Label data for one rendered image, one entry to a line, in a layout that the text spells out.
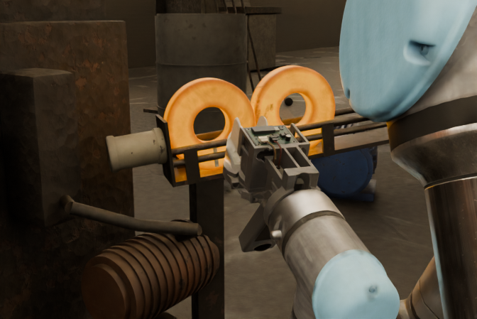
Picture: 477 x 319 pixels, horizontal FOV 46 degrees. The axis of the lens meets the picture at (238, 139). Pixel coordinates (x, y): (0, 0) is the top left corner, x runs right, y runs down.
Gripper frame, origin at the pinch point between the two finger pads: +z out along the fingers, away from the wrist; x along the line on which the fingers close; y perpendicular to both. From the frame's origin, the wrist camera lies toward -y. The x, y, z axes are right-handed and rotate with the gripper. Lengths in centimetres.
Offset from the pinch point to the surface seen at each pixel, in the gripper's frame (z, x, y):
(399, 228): 86, -112, -102
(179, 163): 10.0, 5.6, -9.6
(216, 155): 10.1, -0.6, -8.9
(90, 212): 6.2, 20.0, -14.5
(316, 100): 14.3, -19.4, -1.9
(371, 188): 126, -124, -111
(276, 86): 15.3, -11.9, 0.7
